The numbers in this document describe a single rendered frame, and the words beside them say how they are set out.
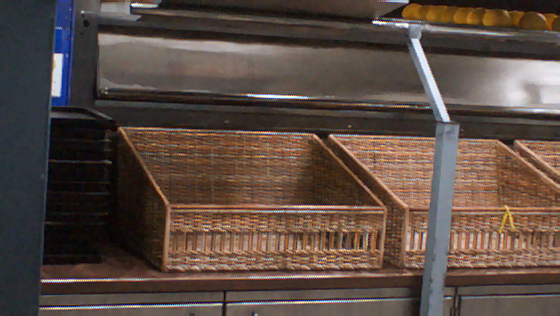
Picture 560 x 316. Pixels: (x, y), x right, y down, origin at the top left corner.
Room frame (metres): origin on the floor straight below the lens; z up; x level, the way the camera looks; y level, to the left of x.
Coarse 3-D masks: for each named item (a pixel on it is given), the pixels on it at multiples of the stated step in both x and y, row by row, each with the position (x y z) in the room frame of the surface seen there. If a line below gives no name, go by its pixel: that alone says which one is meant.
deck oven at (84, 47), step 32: (96, 0) 3.18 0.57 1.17; (416, 0) 5.37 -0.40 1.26; (448, 0) 5.17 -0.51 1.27; (480, 0) 4.94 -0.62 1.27; (512, 0) 4.74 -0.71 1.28; (544, 0) 4.54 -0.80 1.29; (96, 32) 3.18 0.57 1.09; (224, 32) 3.32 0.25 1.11; (256, 32) 3.35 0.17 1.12; (352, 32) 3.47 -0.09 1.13; (192, 128) 3.29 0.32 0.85; (224, 128) 3.33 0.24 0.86; (256, 128) 3.36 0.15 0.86; (288, 128) 3.40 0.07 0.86; (320, 128) 3.44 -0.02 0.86; (352, 128) 3.48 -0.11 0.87; (384, 128) 3.53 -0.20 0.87; (416, 128) 3.57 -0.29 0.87; (480, 128) 3.66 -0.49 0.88; (512, 128) 3.70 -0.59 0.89; (544, 128) 3.75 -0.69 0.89
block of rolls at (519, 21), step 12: (408, 12) 4.33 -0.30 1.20; (420, 12) 4.25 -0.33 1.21; (432, 12) 4.17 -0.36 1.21; (444, 12) 4.09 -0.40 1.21; (456, 12) 4.05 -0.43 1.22; (468, 12) 4.00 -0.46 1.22; (480, 12) 3.94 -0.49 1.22; (492, 12) 3.85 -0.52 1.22; (504, 12) 3.87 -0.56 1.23; (516, 12) 4.00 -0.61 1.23; (528, 12) 3.92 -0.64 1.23; (468, 24) 4.01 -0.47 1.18; (480, 24) 3.93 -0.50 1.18; (492, 24) 3.85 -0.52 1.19; (504, 24) 3.85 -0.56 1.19; (516, 24) 3.98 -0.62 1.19; (528, 24) 3.88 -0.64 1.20; (540, 24) 3.89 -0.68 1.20; (552, 24) 3.96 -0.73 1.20
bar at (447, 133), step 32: (384, 32) 3.10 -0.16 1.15; (416, 32) 3.12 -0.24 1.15; (448, 32) 3.16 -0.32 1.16; (480, 32) 3.20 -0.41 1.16; (512, 32) 3.25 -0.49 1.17; (416, 64) 3.08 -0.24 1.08; (448, 128) 2.91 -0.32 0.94; (448, 160) 2.92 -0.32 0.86; (448, 192) 2.92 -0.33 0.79; (448, 224) 2.92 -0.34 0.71
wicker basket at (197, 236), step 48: (192, 144) 3.25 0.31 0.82; (240, 144) 3.30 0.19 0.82; (288, 144) 3.36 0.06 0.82; (144, 192) 2.93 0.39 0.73; (192, 192) 3.22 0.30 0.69; (240, 192) 3.27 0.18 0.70; (288, 192) 3.32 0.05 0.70; (336, 192) 3.23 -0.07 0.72; (144, 240) 2.90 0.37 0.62; (192, 240) 2.78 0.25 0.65; (240, 240) 2.83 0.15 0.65; (288, 240) 2.87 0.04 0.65; (336, 240) 3.21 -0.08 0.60; (384, 240) 2.97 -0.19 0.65
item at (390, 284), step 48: (48, 288) 2.59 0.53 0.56; (96, 288) 2.63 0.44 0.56; (144, 288) 2.67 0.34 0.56; (192, 288) 2.72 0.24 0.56; (240, 288) 2.77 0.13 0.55; (288, 288) 2.82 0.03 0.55; (336, 288) 2.88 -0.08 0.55; (384, 288) 2.93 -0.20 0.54; (480, 288) 3.04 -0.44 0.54; (528, 288) 3.10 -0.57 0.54
